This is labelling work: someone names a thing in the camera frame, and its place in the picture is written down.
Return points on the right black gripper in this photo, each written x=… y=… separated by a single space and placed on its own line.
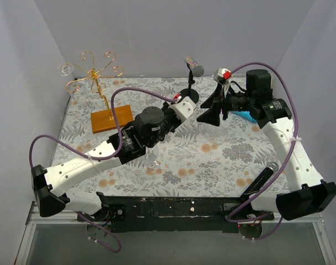
x=220 y=106

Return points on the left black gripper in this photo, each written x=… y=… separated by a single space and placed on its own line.
x=173 y=115

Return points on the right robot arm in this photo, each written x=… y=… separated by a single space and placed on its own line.
x=308 y=192

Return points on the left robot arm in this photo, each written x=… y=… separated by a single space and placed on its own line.
x=53 y=186

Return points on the blue cylinder toy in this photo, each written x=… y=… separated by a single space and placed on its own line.
x=246 y=116

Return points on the glitter microphone on stand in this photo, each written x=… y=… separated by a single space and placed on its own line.
x=196 y=69

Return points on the floral tablecloth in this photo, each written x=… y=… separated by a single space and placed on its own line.
x=189 y=165

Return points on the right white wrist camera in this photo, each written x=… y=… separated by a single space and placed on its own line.
x=223 y=77

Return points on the gold wire wine glass rack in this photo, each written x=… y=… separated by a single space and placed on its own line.
x=103 y=120

